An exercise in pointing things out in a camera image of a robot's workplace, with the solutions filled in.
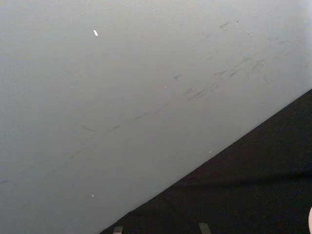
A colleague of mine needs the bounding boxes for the black table cloth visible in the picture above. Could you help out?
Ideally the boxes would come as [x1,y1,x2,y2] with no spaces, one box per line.
[99,88,312,234]

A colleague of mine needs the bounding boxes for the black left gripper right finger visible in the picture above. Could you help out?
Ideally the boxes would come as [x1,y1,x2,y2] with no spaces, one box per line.
[198,222,211,234]

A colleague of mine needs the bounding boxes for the plain pale wall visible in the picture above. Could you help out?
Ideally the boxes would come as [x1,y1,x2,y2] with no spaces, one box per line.
[0,0,312,234]

